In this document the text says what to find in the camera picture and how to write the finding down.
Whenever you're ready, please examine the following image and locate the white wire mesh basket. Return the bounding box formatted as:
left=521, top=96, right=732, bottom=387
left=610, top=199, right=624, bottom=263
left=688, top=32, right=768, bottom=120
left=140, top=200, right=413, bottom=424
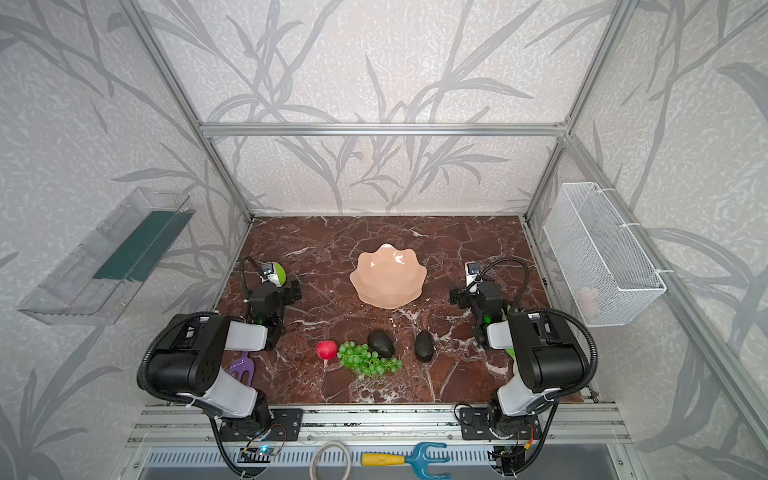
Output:
left=543, top=182, right=667, bottom=327

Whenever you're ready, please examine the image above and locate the red fake strawberry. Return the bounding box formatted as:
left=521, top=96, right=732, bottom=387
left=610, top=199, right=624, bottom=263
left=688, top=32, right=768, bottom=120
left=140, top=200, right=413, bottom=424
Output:
left=316, top=340, right=338, bottom=361

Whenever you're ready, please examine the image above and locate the green fake grape bunch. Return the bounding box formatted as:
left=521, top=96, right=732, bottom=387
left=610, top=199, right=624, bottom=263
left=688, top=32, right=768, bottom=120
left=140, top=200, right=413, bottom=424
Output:
left=337, top=342, right=402, bottom=377

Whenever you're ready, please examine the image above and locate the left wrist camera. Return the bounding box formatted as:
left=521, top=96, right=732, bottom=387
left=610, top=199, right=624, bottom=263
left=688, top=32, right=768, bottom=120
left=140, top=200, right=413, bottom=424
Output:
left=259, top=262, right=283, bottom=287

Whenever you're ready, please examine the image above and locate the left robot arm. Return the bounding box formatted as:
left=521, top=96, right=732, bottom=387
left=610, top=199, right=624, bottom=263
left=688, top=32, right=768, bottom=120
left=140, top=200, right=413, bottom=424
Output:
left=137, top=280, right=302, bottom=429

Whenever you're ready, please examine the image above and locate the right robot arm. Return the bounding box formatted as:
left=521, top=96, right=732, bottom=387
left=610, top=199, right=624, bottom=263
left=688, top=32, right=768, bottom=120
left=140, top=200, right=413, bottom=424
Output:
left=449, top=281, right=599, bottom=422

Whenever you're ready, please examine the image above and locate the grey cable loop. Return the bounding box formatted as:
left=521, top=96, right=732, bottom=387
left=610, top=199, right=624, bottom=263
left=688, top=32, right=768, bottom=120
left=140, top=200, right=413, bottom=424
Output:
left=309, top=440, right=353, bottom=480

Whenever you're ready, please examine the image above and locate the dark avocado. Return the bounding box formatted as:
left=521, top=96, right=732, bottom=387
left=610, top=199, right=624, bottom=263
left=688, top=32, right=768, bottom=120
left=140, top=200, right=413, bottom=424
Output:
left=367, top=330, right=395, bottom=359
left=414, top=330, right=435, bottom=363

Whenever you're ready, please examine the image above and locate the purple toy garden fork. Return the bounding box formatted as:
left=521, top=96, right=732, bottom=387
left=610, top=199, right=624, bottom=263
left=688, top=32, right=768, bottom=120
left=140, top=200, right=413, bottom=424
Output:
left=227, top=351, right=255, bottom=386

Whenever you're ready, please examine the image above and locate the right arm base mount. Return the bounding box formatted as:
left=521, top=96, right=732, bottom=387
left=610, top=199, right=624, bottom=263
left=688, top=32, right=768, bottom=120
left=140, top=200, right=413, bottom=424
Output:
left=453, top=404, right=542, bottom=443

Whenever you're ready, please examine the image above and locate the pink scalloped fruit bowl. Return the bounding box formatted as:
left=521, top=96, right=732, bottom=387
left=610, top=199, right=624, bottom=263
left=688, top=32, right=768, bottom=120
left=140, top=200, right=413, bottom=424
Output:
left=349, top=243, right=427, bottom=310

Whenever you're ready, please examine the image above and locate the green toy trowel yellow handle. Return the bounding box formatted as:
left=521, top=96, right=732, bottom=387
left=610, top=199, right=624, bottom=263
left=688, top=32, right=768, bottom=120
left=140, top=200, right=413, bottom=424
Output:
left=265, top=262, right=287, bottom=287

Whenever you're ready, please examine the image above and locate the pink object in basket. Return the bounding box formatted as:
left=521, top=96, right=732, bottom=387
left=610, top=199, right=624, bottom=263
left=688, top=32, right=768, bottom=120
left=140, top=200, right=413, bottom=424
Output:
left=577, top=287, right=601, bottom=320

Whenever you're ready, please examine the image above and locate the clear plastic wall shelf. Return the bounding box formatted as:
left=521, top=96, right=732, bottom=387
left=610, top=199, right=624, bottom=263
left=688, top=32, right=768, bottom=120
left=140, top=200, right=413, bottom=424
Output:
left=18, top=187, right=195, bottom=326

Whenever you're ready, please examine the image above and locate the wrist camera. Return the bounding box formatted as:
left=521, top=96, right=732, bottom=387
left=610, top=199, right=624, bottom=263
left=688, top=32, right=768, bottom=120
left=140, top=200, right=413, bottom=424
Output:
left=259, top=262, right=283, bottom=287
left=464, top=262, right=483, bottom=289

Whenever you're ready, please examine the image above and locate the blue toy rake yellow handle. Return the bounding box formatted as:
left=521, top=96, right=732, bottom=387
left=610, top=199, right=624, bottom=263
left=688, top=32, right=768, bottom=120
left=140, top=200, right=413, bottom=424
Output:
left=361, top=442, right=451, bottom=480

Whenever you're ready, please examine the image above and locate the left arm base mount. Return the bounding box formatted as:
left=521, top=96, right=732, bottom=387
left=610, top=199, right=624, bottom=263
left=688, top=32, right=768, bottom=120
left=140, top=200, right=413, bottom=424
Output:
left=218, top=407, right=304, bottom=442

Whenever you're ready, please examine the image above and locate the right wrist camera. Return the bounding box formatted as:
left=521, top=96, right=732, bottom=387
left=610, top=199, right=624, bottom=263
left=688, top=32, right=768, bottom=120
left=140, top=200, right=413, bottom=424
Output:
left=464, top=262, right=483, bottom=289

